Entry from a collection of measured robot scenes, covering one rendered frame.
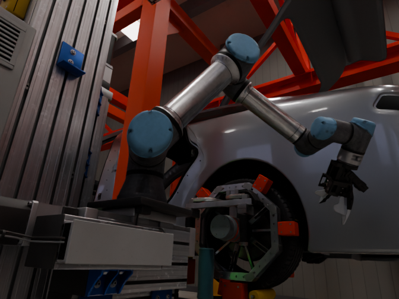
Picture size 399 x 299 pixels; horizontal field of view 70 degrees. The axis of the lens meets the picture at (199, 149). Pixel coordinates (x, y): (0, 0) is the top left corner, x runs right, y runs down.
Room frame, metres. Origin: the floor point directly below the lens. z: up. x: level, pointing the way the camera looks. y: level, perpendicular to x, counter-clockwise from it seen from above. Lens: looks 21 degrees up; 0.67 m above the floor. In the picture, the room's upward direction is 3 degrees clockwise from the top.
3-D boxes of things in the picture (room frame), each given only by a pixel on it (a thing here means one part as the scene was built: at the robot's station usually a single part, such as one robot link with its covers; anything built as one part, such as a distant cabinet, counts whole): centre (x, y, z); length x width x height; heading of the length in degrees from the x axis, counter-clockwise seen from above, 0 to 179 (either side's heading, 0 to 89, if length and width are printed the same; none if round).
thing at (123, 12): (2.27, 1.19, 2.68); 1.77 x 0.10 x 0.12; 55
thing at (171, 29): (2.83, -0.39, 2.54); 2.58 x 0.12 x 0.42; 145
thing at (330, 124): (0.86, -0.43, 1.09); 0.11 x 0.11 x 0.08; 11
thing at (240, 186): (1.73, -0.23, 0.85); 0.54 x 0.07 x 0.54; 55
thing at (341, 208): (0.96, -0.49, 0.85); 0.06 x 0.03 x 0.09; 103
